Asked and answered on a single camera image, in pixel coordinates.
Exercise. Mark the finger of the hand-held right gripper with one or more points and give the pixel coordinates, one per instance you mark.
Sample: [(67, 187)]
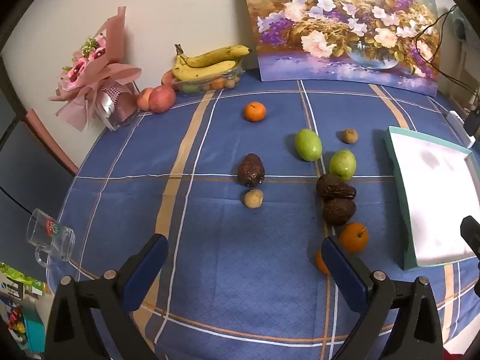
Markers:
[(470, 232)]

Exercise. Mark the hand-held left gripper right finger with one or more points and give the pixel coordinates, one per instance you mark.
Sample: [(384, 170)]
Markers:
[(343, 273)]

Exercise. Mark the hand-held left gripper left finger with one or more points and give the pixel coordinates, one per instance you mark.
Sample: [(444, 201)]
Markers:
[(148, 270)]

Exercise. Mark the orange with stem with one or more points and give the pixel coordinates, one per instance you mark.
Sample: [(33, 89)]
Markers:
[(353, 238)]

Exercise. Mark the teal and white tray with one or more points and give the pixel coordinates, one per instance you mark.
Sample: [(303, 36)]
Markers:
[(431, 195)]

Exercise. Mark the dark brown avocado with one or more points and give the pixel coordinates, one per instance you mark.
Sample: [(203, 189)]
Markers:
[(251, 170), (333, 187), (338, 212)]

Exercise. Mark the green mango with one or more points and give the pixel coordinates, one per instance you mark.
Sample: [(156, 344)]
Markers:
[(308, 144), (342, 164)]

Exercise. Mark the small tan round fruit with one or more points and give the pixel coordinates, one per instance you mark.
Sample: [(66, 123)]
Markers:
[(254, 198), (350, 136)]

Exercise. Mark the orange tangerine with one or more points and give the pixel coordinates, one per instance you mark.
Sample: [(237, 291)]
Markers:
[(255, 111)]

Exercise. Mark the pile of small mixed fruits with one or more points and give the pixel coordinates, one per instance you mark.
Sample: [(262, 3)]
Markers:
[(217, 82)]

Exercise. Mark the blue plaid tablecloth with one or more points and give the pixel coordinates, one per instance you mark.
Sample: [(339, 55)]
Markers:
[(225, 251)]

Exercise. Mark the clear glass mug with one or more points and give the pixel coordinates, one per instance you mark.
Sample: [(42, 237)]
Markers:
[(48, 232)]

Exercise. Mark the black power adapter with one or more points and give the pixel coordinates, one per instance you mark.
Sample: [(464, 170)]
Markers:
[(471, 122)]

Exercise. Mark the white power strip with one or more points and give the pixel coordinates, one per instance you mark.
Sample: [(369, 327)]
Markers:
[(455, 120)]

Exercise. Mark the colourful printed carton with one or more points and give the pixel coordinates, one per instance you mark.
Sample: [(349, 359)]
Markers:
[(22, 285)]

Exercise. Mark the orange peach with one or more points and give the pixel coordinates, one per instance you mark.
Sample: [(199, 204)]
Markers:
[(143, 99)]

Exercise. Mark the red apple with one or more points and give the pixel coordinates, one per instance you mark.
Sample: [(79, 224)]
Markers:
[(167, 78), (162, 99)]

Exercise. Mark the clear plastic container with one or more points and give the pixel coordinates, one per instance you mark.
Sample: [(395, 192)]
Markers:
[(187, 85)]

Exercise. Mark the pink flower bouquet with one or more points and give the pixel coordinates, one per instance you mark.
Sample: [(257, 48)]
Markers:
[(97, 75)]

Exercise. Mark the yellow banana bunch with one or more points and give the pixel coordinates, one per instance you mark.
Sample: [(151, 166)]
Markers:
[(210, 60)]

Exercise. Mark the floral painting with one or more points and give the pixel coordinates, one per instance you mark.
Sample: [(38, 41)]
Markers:
[(337, 26)]

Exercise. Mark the white furniture frame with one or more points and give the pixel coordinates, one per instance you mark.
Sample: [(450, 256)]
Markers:
[(465, 63)]

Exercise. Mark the wall socket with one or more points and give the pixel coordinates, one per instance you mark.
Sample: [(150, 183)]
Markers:
[(459, 26)]

